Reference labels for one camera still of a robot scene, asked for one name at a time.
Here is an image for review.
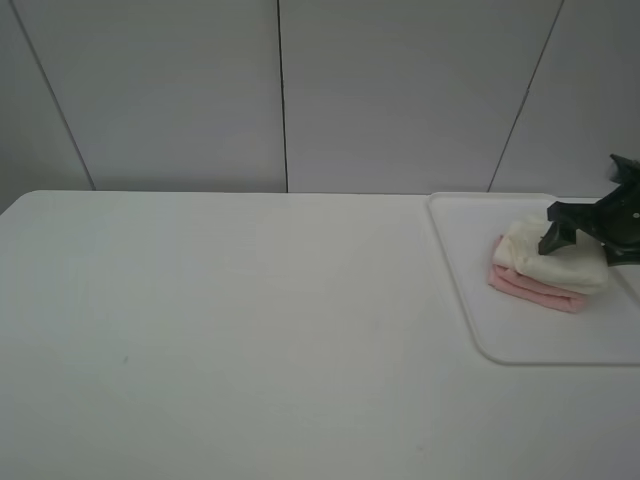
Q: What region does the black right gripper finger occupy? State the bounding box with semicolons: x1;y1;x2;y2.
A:
538;222;576;256

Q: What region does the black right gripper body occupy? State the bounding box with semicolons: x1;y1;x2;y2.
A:
547;180;639;266

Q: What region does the white towel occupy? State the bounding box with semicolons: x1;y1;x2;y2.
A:
493;216;609;295

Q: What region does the pink towel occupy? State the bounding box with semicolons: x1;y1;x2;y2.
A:
488;263;587;313

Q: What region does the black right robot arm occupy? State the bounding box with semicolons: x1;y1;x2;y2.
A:
537;154;639;266

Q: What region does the white plastic tray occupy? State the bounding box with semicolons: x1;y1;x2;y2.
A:
427;192;639;367

